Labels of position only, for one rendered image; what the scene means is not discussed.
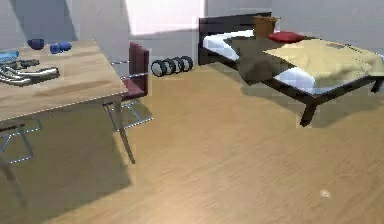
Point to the blue salt shaker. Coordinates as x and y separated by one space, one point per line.
55 48

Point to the light wooden table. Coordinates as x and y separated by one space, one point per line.
76 80

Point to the olive brown blanket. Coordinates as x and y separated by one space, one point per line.
256 58

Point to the yellow blanket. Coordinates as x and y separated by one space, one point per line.
328 60

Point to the dark blue cup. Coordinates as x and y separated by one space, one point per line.
36 43

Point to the dark red metal chair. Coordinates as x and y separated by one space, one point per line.
138 71

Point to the red pillow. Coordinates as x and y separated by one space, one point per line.
286 37

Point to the dark framed bed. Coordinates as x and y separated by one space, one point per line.
300 78

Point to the light blue bowl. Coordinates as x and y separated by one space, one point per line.
8 56

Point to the blue pepper shaker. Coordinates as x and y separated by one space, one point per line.
65 46

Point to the black dumbbell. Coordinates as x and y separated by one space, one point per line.
172 66

